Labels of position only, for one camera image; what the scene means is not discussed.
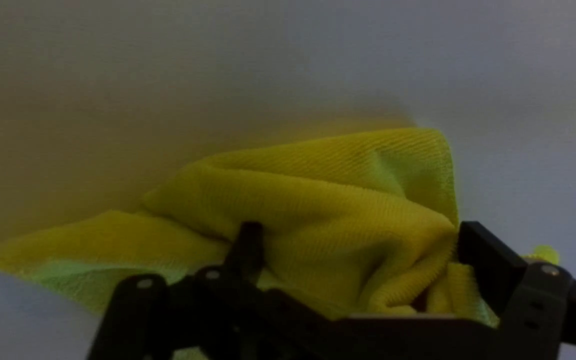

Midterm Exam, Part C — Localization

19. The yellow-green towel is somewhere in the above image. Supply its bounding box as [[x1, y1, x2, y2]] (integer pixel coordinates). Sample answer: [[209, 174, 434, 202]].
[[0, 126, 564, 329]]

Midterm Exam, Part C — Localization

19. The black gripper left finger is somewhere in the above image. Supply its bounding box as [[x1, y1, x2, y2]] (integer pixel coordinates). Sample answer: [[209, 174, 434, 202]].
[[87, 221, 267, 360]]

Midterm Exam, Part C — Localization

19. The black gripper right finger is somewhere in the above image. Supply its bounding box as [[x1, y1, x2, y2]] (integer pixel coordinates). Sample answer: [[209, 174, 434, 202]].
[[457, 221, 576, 360]]

